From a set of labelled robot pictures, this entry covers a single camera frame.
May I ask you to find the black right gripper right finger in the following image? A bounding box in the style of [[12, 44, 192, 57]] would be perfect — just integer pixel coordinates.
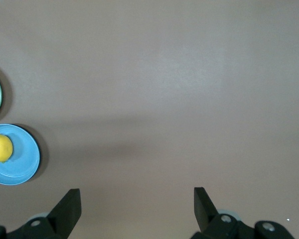
[[190, 186, 297, 239]]

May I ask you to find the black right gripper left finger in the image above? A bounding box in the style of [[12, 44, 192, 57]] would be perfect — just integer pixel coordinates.
[[0, 188, 82, 239]]

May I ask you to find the yellow lemon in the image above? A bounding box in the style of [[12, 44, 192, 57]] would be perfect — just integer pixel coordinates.
[[0, 133, 13, 163]]

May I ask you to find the blue round plate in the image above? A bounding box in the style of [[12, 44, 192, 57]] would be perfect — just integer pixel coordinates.
[[0, 123, 41, 186]]

